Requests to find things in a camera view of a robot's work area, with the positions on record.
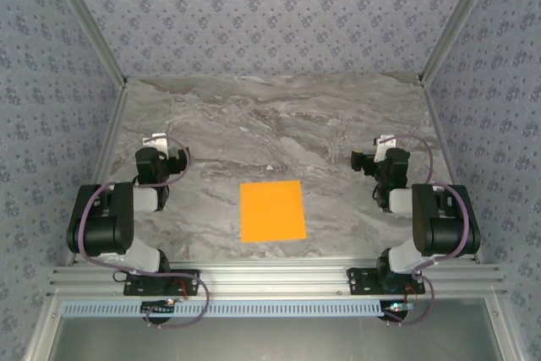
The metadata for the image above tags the orange paper sheet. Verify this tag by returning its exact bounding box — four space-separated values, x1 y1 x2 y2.
239 180 307 244

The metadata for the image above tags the grey metal panel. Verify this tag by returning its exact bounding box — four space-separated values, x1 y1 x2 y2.
50 317 504 361

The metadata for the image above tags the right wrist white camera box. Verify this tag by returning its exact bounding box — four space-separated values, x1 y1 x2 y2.
374 134 397 163

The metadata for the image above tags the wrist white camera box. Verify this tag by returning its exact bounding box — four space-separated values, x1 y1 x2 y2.
374 134 397 163
142 133 168 153

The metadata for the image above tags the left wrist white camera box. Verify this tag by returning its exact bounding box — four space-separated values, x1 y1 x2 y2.
142 133 168 153

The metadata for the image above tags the aluminium side rail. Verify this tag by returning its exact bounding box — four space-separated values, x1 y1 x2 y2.
420 79 485 265
65 81 130 267

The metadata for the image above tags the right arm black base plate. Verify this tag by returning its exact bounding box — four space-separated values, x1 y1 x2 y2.
346 266 426 297

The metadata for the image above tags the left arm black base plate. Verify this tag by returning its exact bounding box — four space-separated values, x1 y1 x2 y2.
123 269 201 297

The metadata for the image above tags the aluminium mounting rail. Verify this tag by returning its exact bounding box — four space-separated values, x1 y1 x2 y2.
46 263 508 298

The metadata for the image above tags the aluminium frame post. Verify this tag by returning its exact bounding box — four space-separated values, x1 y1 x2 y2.
41 0 129 90
417 0 508 88

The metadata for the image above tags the slotted grey cable duct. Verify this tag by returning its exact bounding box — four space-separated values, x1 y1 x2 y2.
62 299 418 319

